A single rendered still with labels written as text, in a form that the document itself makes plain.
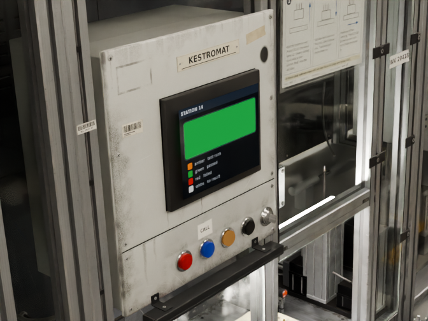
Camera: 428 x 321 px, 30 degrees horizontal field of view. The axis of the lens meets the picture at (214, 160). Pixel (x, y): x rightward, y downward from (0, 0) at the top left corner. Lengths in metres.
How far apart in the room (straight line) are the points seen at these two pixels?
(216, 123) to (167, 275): 0.28
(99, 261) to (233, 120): 0.35
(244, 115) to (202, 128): 0.11
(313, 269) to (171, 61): 1.08
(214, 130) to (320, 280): 0.96
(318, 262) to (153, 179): 0.98
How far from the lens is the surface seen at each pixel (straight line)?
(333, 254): 2.24
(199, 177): 1.39
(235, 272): 1.52
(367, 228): 2.02
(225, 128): 1.41
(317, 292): 2.28
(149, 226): 1.36
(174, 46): 1.32
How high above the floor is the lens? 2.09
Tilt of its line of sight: 20 degrees down
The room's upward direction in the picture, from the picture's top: 2 degrees counter-clockwise
